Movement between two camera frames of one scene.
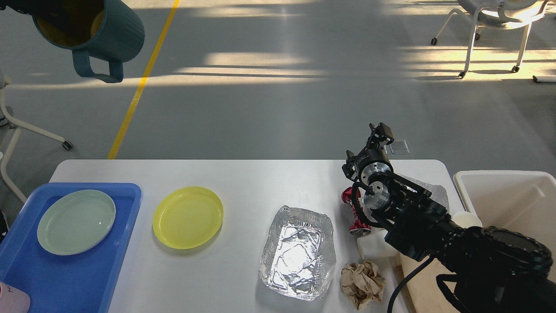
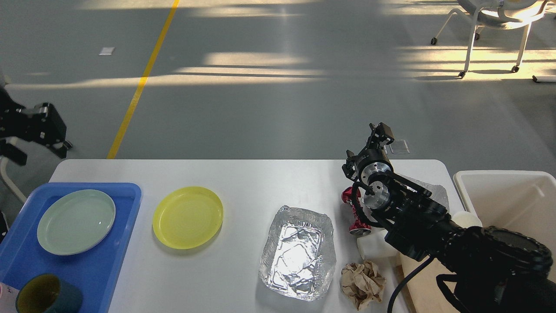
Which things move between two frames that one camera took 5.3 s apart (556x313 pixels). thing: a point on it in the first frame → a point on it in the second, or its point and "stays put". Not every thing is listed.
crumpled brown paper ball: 362,282 stays put
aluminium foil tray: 298,259 stays put
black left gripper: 26,6 → 41,123
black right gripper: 373,161 stays put
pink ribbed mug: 13,300 stays put
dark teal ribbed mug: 108,28 → 46,293
